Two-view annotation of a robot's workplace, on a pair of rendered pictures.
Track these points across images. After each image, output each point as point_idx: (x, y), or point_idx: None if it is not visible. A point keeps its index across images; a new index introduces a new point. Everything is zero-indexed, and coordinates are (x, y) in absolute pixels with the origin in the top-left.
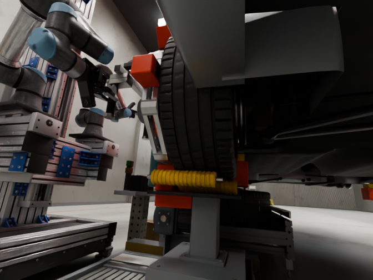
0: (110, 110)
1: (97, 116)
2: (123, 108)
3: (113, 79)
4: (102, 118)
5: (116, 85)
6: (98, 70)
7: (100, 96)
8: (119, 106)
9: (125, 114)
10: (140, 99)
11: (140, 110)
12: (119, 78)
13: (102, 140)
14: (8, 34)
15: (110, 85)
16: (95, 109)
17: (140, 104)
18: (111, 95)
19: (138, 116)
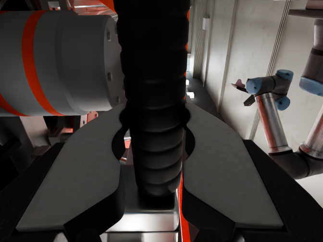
0: (125, 6)
1: (319, 75)
2: (260, 94)
3: (148, 229)
4: (307, 70)
5: (139, 193)
6: (299, 170)
7: (195, 161)
8: (268, 99)
9: (256, 83)
10: (108, 106)
11: (84, 61)
12: (111, 230)
13: (318, 8)
14: None
15: (172, 198)
16: (322, 91)
17: (90, 86)
18: (53, 165)
19: (100, 33)
